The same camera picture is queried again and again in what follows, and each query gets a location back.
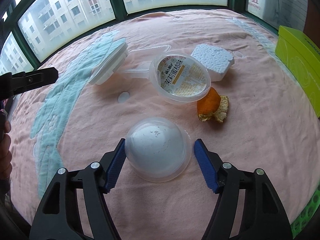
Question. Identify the orange peel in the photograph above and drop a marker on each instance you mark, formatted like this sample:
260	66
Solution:
211	103

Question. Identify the grey apartment building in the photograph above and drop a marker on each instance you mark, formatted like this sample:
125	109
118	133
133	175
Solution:
62	12

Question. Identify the white foam block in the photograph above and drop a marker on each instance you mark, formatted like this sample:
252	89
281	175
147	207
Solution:
212	60

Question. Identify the pink blanket with blue print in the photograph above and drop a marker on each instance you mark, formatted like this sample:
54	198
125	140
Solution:
250	142

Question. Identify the white outdoor air conditioner unit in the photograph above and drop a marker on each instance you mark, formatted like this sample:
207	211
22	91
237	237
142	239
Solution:
257	2

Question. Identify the clear rectangular plastic container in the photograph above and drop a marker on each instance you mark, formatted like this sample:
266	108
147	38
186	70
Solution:
107	62

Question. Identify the green perforated plastic basket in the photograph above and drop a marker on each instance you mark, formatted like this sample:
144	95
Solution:
306	217

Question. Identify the green window frame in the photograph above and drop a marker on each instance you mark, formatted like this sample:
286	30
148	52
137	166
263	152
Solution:
110	0

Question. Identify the green cardboard box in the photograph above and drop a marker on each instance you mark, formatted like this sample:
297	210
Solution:
297	72

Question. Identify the person's left hand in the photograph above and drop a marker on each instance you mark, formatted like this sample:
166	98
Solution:
5	160

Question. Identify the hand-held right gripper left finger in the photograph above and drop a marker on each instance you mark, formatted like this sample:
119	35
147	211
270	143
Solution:
115	165

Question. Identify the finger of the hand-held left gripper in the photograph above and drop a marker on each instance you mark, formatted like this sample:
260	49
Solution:
32	80

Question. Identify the white pudding cup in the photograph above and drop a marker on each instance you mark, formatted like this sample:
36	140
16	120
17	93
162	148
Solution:
157	152

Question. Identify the clear jelly cup labelled lid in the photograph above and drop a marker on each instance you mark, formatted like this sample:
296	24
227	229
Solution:
180	80

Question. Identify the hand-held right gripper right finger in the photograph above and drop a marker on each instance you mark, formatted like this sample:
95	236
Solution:
203	162

